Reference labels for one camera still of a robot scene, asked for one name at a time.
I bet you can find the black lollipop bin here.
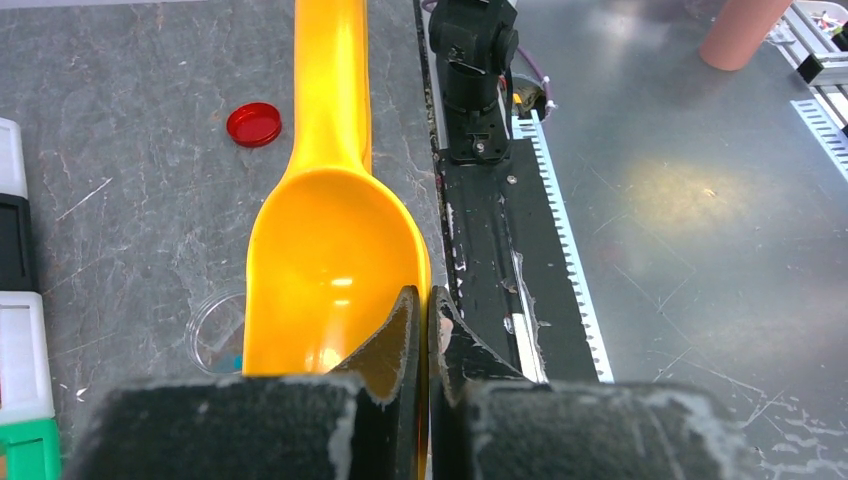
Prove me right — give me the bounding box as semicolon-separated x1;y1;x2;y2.
0;193;40;293

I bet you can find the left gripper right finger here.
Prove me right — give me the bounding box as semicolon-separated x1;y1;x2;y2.
428;286;757;479

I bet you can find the clear plastic jar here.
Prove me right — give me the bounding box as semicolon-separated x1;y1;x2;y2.
184;286;246;376

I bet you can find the pink cylindrical post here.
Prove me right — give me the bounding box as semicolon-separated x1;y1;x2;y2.
698;0;792;72

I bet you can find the green candy bin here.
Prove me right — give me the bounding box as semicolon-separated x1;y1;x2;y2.
1;419;61;480

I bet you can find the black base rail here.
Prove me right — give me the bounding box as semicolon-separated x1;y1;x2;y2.
435;114;614;383

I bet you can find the red jar lid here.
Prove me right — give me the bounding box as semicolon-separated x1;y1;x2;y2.
226;102;283;148

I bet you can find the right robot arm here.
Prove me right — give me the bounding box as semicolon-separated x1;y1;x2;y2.
428;1;519;164

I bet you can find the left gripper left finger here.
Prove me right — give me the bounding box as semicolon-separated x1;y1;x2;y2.
63;286;422;479

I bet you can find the white candy bin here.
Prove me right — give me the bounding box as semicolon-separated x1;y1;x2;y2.
0;118;28;199

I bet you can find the white lollipop bin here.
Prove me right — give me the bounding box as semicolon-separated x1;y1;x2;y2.
1;291;55;425

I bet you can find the yellow plastic scoop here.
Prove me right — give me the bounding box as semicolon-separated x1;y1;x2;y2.
242;1;431;479

